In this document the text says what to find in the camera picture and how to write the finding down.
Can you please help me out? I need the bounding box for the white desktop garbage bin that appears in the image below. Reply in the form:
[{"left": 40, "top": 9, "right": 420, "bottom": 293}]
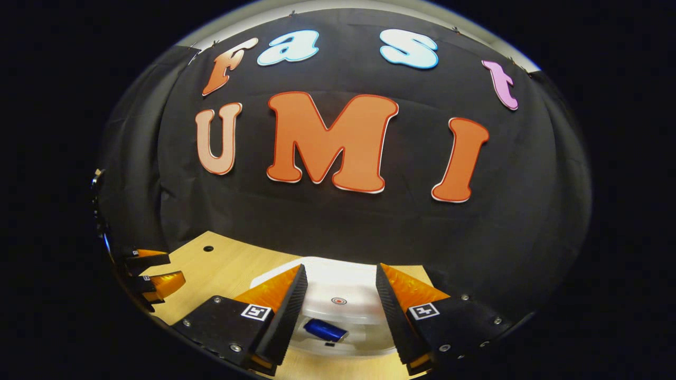
[{"left": 249, "top": 256, "right": 429, "bottom": 358}]

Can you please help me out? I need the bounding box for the black backdrop cloth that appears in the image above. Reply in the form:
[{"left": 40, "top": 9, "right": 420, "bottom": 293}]
[{"left": 98, "top": 8, "right": 592, "bottom": 328}]

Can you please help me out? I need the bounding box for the wooden desktop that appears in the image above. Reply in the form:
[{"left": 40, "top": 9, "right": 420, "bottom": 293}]
[{"left": 138, "top": 231, "right": 434, "bottom": 380}]

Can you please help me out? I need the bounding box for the blue pop can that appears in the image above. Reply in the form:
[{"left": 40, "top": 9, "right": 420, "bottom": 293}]
[{"left": 303, "top": 318, "right": 350, "bottom": 344}]

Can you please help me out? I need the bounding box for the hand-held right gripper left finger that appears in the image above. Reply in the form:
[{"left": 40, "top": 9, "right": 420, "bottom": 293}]
[{"left": 172, "top": 264, "right": 308, "bottom": 376}]

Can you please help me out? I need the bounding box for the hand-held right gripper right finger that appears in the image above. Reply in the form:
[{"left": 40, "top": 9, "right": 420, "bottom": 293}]
[{"left": 375, "top": 263, "right": 514, "bottom": 376}]

